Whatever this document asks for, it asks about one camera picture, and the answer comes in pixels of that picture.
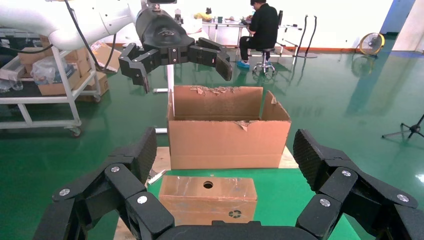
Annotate clear plastic bag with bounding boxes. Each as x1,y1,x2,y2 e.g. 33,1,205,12
30,55,76,86

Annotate black tripod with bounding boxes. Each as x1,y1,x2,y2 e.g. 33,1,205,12
381,113,424,142

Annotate white office desk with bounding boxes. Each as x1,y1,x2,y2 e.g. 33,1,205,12
201,19,303,59

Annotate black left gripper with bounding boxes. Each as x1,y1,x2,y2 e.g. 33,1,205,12
118,8,234,94

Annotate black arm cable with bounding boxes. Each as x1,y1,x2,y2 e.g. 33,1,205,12
63,0,117,73

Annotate flattened cardboard sheet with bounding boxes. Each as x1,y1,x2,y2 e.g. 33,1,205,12
90,41,122,73

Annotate large open cardboard carton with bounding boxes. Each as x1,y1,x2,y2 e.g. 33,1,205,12
166,85,292,170

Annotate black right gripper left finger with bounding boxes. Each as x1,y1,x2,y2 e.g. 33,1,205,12
33,126,175,240

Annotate white wheeled cart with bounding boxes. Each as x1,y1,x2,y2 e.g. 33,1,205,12
0,46,102,139

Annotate small cardboard box with hole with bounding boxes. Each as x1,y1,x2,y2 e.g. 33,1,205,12
158,175,258,227

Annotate white table frame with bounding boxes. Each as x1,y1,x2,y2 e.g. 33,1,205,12
152,63,175,134

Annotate brown cardboard box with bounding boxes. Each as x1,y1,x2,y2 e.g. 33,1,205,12
37,68,82,97
76,71,111,103
63,47,92,78
17,46,55,66

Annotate person in black clothes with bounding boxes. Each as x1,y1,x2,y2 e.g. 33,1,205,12
236,0,280,70

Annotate yellow floor fan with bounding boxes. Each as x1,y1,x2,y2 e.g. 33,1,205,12
359,32,386,57

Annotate rolling stool base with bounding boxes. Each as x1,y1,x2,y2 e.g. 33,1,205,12
252,47,277,76

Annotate black curved floor stand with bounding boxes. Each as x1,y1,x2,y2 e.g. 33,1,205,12
295,14,319,60

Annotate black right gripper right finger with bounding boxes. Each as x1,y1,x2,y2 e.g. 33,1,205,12
293,129,424,240

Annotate yellow object on desk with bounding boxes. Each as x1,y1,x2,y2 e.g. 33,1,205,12
193,7,213,22

